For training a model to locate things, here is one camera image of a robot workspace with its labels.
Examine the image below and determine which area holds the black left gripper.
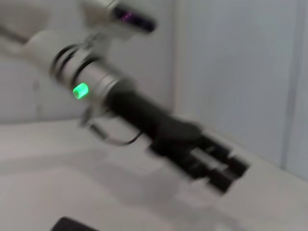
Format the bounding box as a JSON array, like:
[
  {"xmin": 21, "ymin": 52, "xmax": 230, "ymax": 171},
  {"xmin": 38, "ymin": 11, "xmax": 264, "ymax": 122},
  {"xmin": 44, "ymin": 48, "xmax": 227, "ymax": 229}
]
[{"xmin": 107, "ymin": 86, "xmax": 202, "ymax": 158}]

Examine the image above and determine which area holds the black glasses case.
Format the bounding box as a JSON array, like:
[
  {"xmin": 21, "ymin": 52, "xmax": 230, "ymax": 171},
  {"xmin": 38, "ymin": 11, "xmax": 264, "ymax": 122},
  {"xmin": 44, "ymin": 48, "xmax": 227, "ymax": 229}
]
[{"xmin": 51, "ymin": 216, "xmax": 99, "ymax": 231}]

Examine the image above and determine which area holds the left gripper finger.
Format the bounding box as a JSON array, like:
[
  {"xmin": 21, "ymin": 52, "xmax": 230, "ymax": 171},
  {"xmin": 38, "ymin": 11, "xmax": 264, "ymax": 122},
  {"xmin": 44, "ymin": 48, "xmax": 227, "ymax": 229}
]
[
  {"xmin": 197, "ymin": 133, "xmax": 250, "ymax": 178},
  {"xmin": 173, "ymin": 150, "xmax": 232, "ymax": 193}
]

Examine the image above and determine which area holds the left gripper cable with connector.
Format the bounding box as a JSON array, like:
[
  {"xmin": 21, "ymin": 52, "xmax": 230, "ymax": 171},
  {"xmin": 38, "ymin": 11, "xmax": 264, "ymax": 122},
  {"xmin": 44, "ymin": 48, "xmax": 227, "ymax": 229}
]
[{"xmin": 79, "ymin": 108, "xmax": 142, "ymax": 146}]

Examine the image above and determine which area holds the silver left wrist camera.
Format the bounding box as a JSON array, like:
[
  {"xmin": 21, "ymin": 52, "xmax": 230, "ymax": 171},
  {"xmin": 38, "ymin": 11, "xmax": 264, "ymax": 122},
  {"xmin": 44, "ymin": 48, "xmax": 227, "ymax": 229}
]
[{"xmin": 79, "ymin": 0, "xmax": 156, "ymax": 39}]

